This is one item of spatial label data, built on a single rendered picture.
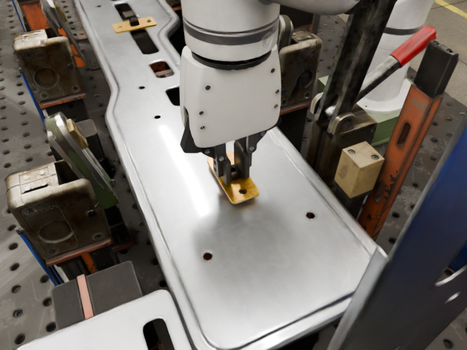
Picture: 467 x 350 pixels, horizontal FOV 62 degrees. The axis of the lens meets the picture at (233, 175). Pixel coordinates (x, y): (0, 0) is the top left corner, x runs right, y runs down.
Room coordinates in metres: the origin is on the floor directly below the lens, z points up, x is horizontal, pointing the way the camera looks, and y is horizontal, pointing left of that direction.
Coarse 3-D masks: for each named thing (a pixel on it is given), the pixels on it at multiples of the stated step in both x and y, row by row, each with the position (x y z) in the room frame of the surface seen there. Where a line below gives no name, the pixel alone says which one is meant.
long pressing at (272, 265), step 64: (128, 0) 0.88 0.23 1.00; (128, 64) 0.61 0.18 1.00; (128, 128) 0.44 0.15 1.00; (192, 192) 0.31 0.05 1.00; (320, 192) 0.31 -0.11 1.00; (192, 256) 0.22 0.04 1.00; (256, 256) 0.22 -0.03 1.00; (320, 256) 0.22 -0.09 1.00; (192, 320) 0.16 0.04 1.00; (256, 320) 0.15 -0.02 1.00; (320, 320) 0.16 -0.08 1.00
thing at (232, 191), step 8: (232, 152) 0.38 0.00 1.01; (208, 160) 0.36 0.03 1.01; (232, 160) 0.36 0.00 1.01; (232, 168) 0.34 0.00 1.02; (216, 176) 0.33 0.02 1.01; (232, 176) 0.33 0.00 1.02; (240, 176) 0.33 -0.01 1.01; (224, 184) 0.32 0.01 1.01; (232, 184) 0.32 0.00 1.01; (240, 184) 0.32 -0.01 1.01; (248, 184) 0.32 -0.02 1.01; (232, 192) 0.31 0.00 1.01; (248, 192) 0.31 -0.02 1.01; (256, 192) 0.31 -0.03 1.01; (232, 200) 0.29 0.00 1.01; (240, 200) 0.29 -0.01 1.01
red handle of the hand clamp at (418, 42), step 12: (420, 36) 0.43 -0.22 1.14; (432, 36) 0.43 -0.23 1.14; (408, 48) 0.43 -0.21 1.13; (420, 48) 0.43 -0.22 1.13; (384, 60) 0.43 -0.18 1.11; (396, 60) 0.42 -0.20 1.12; (408, 60) 0.42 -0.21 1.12; (372, 72) 0.42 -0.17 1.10; (384, 72) 0.41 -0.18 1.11; (372, 84) 0.41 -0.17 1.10; (360, 96) 0.40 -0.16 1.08
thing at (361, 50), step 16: (368, 0) 0.39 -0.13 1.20; (384, 0) 0.38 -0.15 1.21; (352, 16) 0.41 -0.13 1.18; (368, 16) 0.40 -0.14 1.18; (384, 16) 0.39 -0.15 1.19; (352, 32) 0.41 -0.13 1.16; (368, 32) 0.38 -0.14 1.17; (352, 48) 0.40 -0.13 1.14; (368, 48) 0.38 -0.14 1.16; (336, 64) 0.40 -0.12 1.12; (352, 64) 0.38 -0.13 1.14; (368, 64) 0.38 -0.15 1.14; (336, 80) 0.40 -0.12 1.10; (352, 80) 0.38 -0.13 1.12; (336, 96) 0.41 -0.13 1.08; (352, 96) 0.38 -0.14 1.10; (320, 112) 0.40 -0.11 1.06; (336, 112) 0.38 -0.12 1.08
